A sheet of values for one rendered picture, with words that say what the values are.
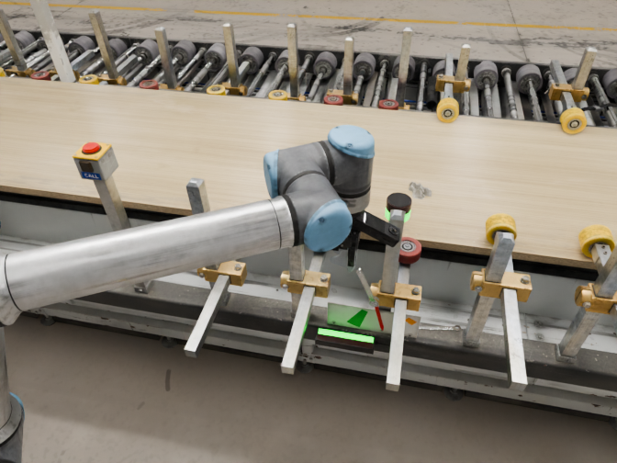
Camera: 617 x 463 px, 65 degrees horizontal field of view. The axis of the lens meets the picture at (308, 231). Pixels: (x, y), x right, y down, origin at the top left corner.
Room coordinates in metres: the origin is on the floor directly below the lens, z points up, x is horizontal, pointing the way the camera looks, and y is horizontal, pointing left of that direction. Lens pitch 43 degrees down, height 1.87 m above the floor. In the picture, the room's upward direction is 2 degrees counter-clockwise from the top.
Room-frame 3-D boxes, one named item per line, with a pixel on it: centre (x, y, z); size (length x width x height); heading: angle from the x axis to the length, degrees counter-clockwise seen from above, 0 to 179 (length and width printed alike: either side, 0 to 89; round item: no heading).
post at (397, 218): (0.85, -0.21, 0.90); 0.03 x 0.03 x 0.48; 76
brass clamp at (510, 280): (0.79, -0.47, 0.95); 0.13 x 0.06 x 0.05; 76
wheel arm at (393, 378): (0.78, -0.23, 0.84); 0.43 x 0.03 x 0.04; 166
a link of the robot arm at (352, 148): (0.80, -0.09, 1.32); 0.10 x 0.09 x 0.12; 110
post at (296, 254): (0.91, 0.03, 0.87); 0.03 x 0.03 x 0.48; 76
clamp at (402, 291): (0.85, -0.23, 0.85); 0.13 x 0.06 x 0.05; 76
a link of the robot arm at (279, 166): (0.75, 0.02, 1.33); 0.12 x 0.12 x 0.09; 20
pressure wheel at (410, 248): (0.97, -0.28, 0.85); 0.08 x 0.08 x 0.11
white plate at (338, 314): (0.83, -0.17, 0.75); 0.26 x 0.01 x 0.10; 76
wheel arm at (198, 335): (0.90, 0.25, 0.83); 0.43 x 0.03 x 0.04; 166
